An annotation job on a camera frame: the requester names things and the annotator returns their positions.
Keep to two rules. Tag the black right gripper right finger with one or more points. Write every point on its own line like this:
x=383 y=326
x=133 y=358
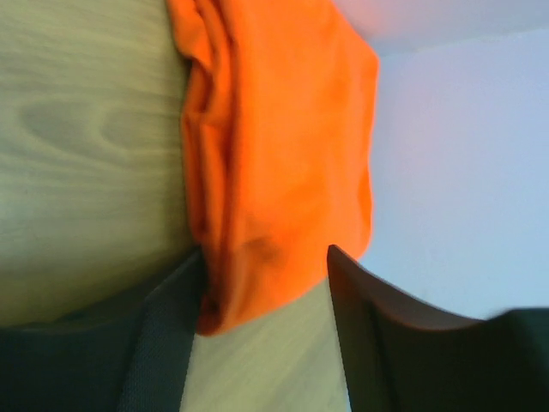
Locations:
x=402 y=354

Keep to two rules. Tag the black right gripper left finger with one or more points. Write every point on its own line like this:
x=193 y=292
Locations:
x=129 y=352

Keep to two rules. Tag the orange t-shirt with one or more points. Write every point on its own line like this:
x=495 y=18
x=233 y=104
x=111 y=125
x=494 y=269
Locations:
x=276 y=127

